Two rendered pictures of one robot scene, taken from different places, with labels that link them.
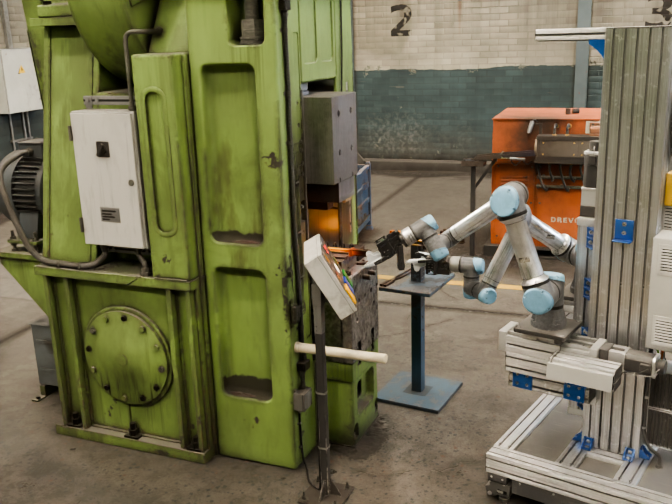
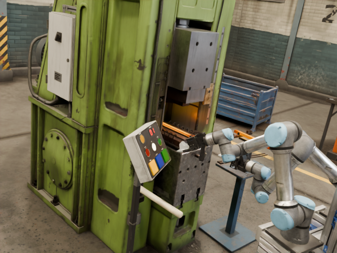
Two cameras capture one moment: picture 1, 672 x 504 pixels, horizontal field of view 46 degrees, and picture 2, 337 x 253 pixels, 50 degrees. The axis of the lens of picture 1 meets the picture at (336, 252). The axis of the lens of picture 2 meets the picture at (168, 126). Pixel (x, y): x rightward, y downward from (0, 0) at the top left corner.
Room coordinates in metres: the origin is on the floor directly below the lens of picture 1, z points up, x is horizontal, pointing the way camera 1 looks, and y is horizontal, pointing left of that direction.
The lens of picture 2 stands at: (1.27, -0.72, 1.93)
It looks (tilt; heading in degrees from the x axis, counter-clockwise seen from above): 19 degrees down; 19
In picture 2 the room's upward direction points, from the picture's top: 8 degrees clockwise
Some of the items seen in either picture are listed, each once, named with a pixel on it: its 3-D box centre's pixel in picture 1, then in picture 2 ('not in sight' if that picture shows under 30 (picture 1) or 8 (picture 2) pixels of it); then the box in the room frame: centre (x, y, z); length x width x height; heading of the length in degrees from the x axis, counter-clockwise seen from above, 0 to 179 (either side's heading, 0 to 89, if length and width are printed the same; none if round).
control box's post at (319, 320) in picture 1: (322, 387); (133, 219); (3.17, 0.08, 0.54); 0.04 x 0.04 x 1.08; 67
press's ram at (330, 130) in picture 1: (308, 135); (183, 55); (3.83, 0.11, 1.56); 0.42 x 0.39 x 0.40; 67
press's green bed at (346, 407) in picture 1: (318, 384); (161, 210); (3.85, 0.12, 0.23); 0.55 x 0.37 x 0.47; 67
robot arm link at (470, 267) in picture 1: (471, 266); (261, 171); (3.50, -0.63, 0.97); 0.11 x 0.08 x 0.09; 67
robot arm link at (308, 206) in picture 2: (549, 287); (301, 210); (3.12, -0.89, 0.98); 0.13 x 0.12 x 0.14; 150
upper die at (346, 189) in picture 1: (307, 187); (174, 88); (3.79, 0.13, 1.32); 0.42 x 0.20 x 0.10; 67
